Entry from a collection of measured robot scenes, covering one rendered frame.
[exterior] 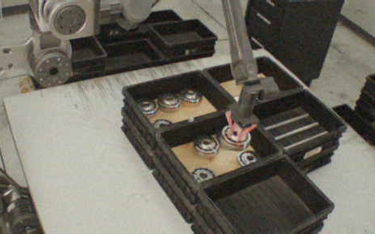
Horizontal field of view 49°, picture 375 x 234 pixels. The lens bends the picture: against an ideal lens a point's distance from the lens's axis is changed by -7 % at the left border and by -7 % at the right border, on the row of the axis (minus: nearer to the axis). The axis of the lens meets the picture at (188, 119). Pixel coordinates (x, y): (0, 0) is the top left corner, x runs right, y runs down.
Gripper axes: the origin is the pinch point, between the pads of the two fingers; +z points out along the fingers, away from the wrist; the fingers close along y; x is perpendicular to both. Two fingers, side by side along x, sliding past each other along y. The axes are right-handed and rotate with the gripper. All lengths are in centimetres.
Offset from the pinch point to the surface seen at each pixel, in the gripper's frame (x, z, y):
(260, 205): -4.5, 20.6, -18.8
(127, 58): -31, 71, 148
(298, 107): -58, 20, 21
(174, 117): 0.8, 22.6, 36.0
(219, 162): -2.4, 21.4, 5.9
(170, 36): -65, 59, 151
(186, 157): 8.0, 22.0, 13.2
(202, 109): -13.3, 22.2, 36.5
